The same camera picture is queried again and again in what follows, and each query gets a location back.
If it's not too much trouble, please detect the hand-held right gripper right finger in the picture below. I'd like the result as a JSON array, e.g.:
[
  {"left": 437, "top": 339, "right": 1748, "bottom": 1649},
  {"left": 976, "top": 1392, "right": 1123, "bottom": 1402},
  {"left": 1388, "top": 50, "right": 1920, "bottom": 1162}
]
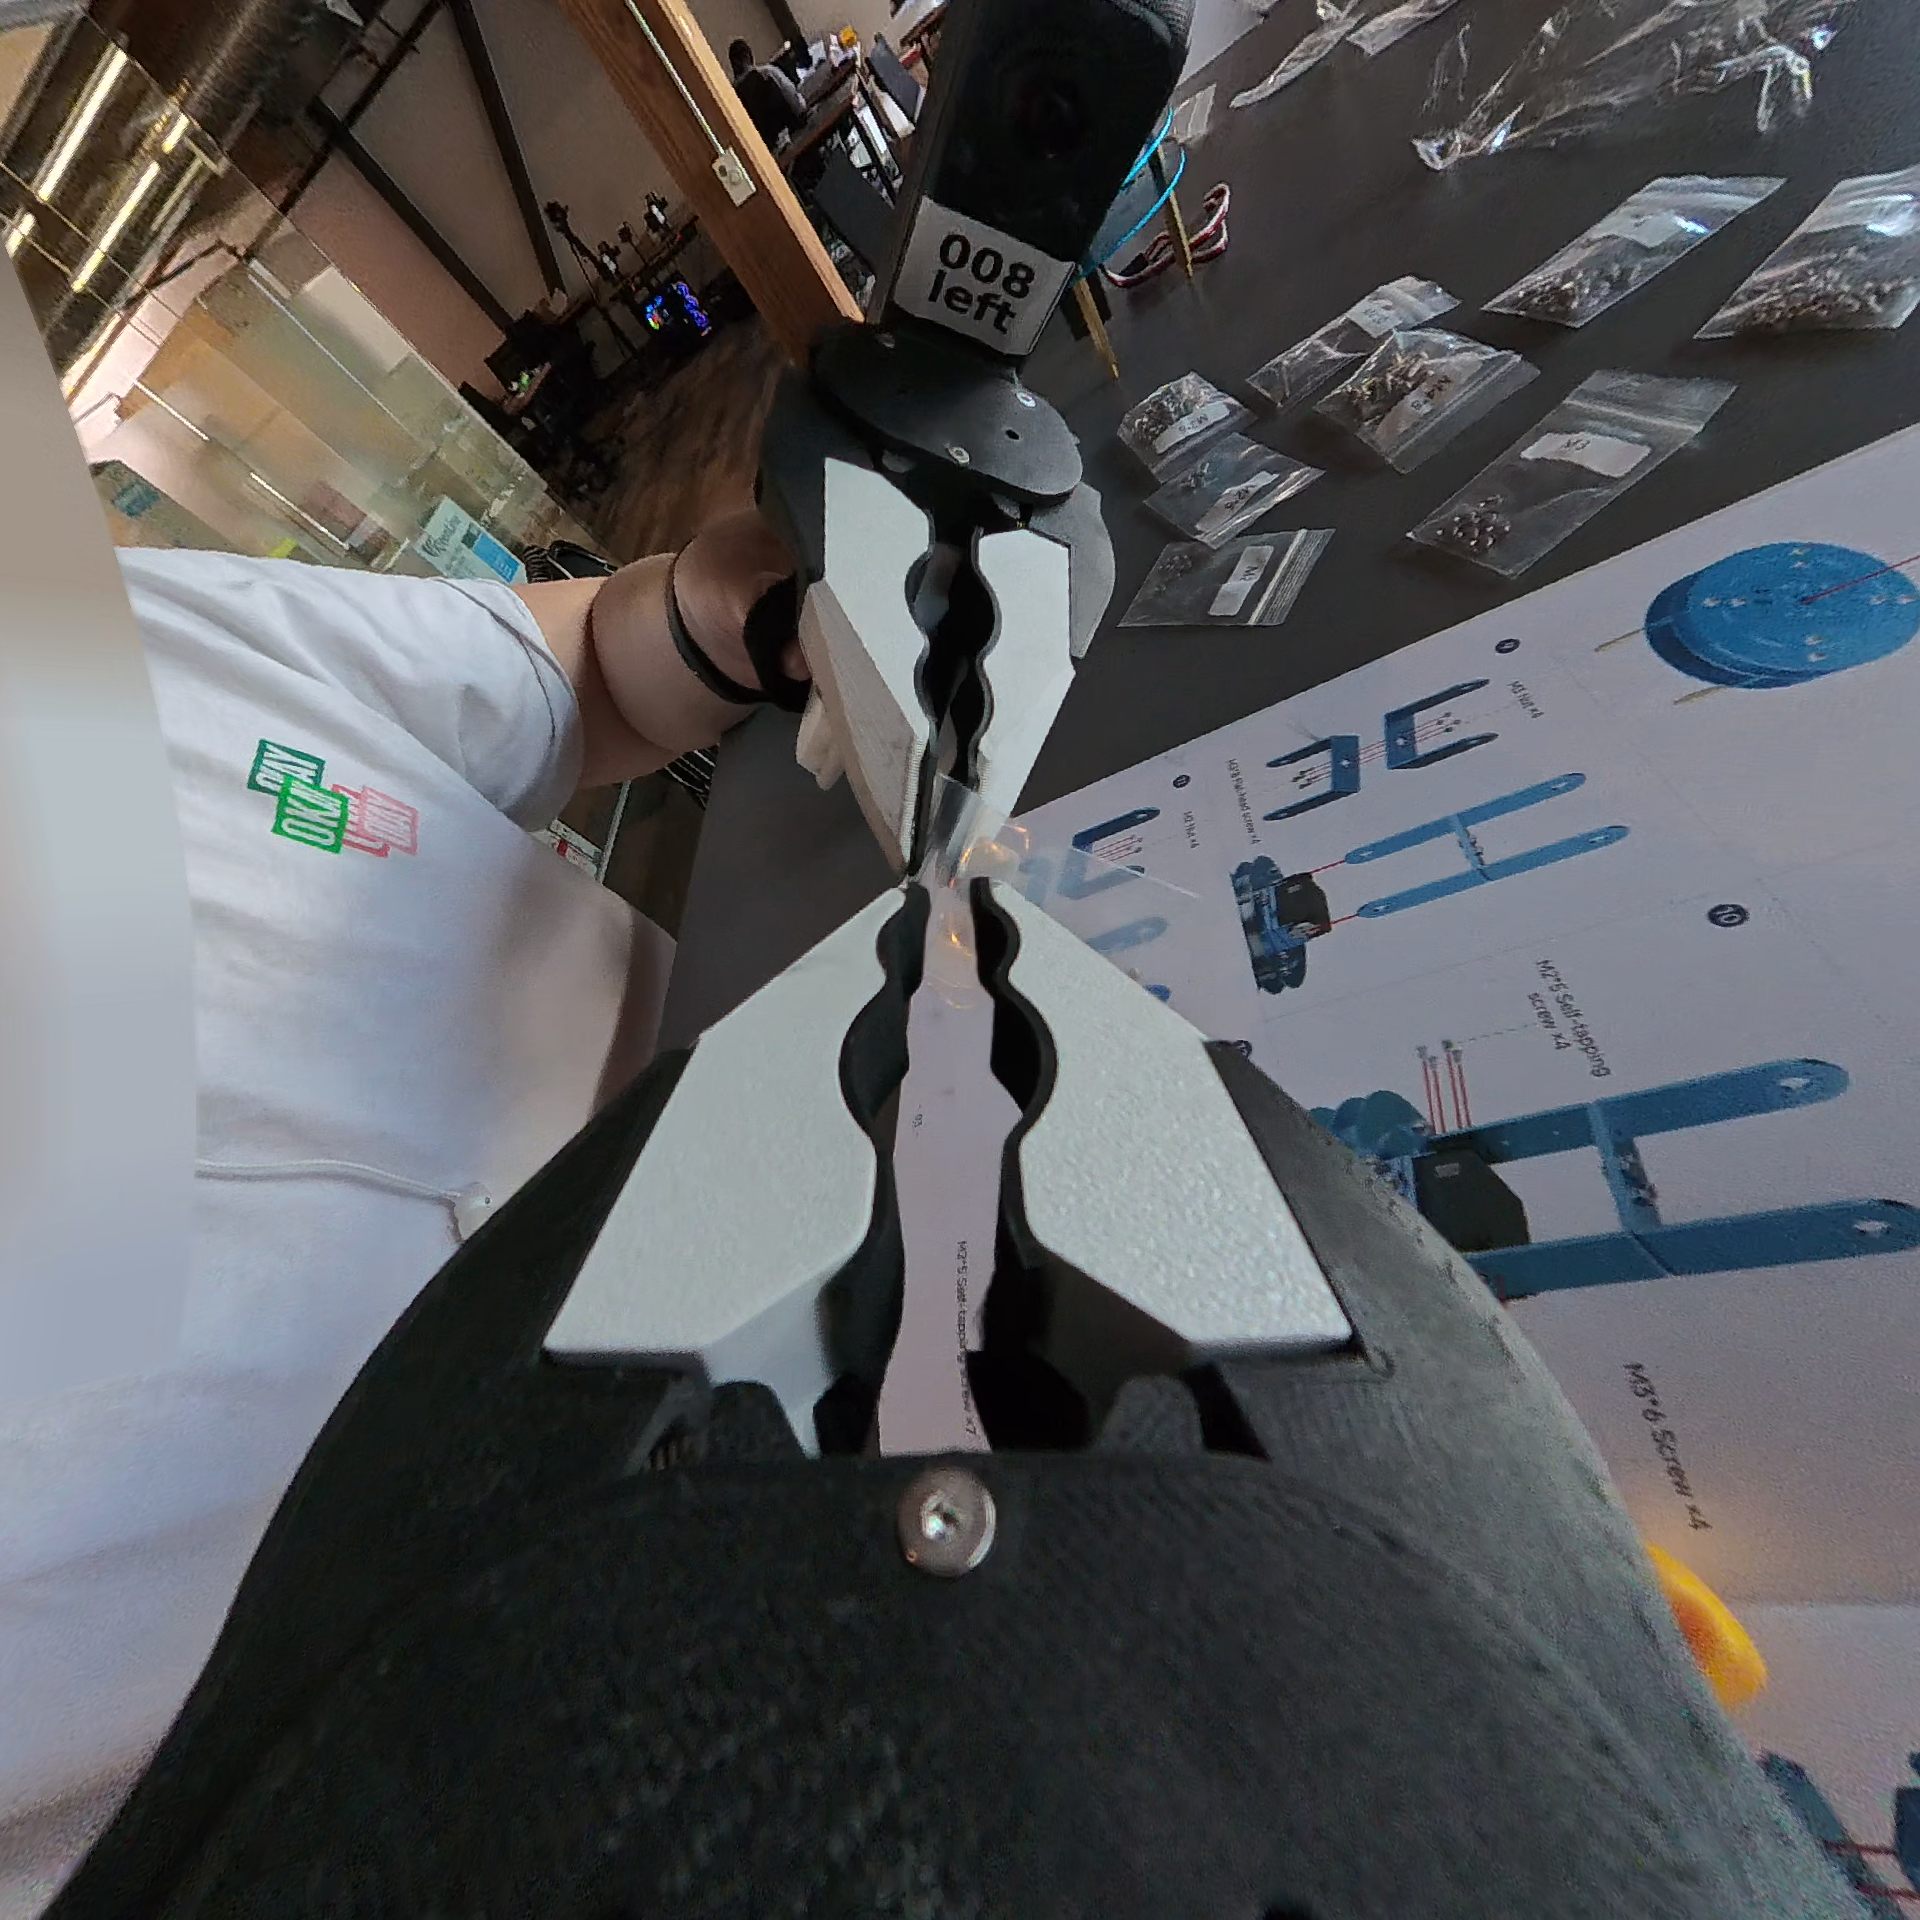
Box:
[{"left": 967, "top": 879, "right": 1354, "bottom": 1454}]

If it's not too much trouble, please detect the crumpled clear plastic wrap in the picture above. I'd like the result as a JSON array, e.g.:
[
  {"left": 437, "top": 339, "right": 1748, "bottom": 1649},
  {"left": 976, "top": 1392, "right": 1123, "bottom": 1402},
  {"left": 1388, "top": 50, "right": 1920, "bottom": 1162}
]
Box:
[
  {"left": 1411, "top": 0, "right": 1863, "bottom": 173},
  {"left": 1231, "top": 0, "right": 1466, "bottom": 110}
]

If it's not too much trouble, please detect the blue acrylic robot base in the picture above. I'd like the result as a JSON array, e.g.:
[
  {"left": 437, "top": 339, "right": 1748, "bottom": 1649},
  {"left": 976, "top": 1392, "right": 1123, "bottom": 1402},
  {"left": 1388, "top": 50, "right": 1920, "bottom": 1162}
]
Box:
[{"left": 1067, "top": 111, "right": 1239, "bottom": 378}]

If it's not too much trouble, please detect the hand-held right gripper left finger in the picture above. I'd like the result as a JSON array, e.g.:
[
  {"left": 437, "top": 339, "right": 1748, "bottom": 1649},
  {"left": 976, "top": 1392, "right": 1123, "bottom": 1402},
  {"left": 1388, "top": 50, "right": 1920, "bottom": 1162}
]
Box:
[{"left": 544, "top": 885, "right": 933, "bottom": 1455}]

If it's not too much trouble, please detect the glass partition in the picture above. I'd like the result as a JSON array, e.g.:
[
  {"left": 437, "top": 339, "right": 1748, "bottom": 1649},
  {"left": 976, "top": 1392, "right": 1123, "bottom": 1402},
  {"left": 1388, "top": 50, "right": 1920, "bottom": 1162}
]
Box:
[{"left": 0, "top": 0, "right": 602, "bottom": 587}]

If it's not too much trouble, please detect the wooden post with outlet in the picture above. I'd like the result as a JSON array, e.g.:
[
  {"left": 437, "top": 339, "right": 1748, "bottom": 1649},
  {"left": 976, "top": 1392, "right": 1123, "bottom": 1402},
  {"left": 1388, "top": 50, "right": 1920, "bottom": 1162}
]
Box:
[{"left": 563, "top": 0, "right": 869, "bottom": 328}]

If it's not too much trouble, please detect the person's left forearm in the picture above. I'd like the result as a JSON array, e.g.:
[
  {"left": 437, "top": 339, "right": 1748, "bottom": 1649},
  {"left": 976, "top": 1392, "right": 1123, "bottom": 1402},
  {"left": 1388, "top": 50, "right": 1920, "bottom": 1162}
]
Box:
[{"left": 577, "top": 545, "right": 759, "bottom": 792}]

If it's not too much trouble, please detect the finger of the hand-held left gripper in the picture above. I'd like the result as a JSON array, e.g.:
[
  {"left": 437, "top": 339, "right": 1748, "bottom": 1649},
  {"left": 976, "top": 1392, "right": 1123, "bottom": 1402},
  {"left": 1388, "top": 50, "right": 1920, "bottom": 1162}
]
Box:
[
  {"left": 799, "top": 455, "right": 962, "bottom": 875},
  {"left": 938, "top": 525, "right": 1080, "bottom": 847}
]

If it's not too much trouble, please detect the group of clear screw bags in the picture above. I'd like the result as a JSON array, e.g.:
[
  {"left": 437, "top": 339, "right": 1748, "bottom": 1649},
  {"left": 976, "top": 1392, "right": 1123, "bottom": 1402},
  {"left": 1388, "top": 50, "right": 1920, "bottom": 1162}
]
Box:
[{"left": 1119, "top": 175, "right": 1920, "bottom": 633}]

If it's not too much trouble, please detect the small zip bag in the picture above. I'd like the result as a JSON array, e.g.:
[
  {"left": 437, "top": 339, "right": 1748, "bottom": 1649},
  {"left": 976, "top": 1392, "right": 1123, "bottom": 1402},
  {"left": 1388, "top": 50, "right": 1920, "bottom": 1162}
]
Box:
[{"left": 920, "top": 794, "right": 1203, "bottom": 1007}]

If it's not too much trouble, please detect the person's left hand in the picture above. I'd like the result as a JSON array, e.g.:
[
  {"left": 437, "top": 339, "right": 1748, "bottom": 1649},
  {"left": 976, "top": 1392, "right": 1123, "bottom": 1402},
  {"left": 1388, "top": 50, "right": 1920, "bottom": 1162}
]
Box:
[{"left": 682, "top": 510, "right": 811, "bottom": 699}]

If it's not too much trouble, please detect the printed assembly instruction sheet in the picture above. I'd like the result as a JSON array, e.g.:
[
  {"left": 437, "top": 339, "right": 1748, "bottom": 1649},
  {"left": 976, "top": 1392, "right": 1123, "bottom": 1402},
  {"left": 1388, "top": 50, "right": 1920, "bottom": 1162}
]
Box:
[{"left": 877, "top": 423, "right": 1920, "bottom": 1920}]

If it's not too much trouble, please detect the yellow handled screwdriver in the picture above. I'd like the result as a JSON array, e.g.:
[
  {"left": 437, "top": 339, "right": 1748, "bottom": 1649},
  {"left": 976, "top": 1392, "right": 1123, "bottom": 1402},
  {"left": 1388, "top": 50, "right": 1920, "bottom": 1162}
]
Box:
[{"left": 1642, "top": 1545, "right": 1772, "bottom": 1712}]

